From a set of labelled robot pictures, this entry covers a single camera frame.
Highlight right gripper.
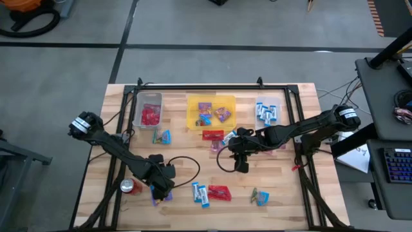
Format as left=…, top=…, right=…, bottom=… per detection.
left=227, top=127, right=260, bottom=175

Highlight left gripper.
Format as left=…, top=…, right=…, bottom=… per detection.
left=140, top=153, right=177, bottom=201

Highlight purple candy pack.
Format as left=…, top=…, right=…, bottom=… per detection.
left=149, top=184, right=174, bottom=208
left=198, top=102, right=213, bottom=119
left=214, top=106, right=232, bottom=124

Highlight blue gummy candy pack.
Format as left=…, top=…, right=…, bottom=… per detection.
left=250, top=187, right=270, bottom=208
left=195, top=115, right=212, bottom=128
left=152, top=129, right=173, bottom=145

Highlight white bin with handle hole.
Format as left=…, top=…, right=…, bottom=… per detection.
left=132, top=92, right=164, bottom=130

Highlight candy bag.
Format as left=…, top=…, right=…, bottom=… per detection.
left=393, top=106, right=412, bottom=126

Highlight red soda can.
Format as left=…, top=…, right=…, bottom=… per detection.
left=119, top=177, right=144, bottom=196

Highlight clear plastic bin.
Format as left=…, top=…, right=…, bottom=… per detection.
left=254, top=95, right=282, bottom=131

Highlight yellow plastic bin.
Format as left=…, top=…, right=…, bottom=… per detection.
left=186, top=94, right=238, bottom=132

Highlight white paper sheet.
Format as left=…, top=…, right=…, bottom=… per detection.
left=335, top=130, right=371, bottom=174

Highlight grey metal table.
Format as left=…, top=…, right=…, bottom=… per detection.
left=0, top=128, right=53, bottom=232

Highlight grey desk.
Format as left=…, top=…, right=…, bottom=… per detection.
left=366, top=138, right=412, bottom=221
left=355, top=57, right=412, bottom=142

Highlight backlit black keyboard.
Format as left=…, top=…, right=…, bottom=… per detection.
left=382, top=147, right=412, bottom=185

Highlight black headphones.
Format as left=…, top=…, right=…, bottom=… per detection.
left=393, top=89, right=412, bottom=110

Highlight black pole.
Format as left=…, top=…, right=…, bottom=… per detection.
left=368, top=26, right=412, bottom=70

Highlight dark mat with orange stripes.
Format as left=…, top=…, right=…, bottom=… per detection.
left=366, top=0, right=412, bottom=38

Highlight orange vacuum cleaner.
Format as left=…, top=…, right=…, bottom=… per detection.
left=0, top=0, right=43, bottom=13

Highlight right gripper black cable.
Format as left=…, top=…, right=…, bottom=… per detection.
left=216, top=144, right=243, bottom=173

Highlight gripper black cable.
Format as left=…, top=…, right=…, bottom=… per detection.
left=166, top=155, right=201, bottom=189
left=216, top=144, right=243, bottom=173

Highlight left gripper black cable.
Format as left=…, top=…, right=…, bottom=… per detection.
left=166, top=155, right=201, bottom=189

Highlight black aluminium table frame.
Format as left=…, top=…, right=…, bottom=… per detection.
left=69, top=84, right=351, bottom=232

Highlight thin floor cables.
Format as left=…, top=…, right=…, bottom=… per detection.
left=316, top=75, right=371, bottom=117

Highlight black vacuum hose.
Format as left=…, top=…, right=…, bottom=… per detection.
left=0, top=8, right=62, bottom=39

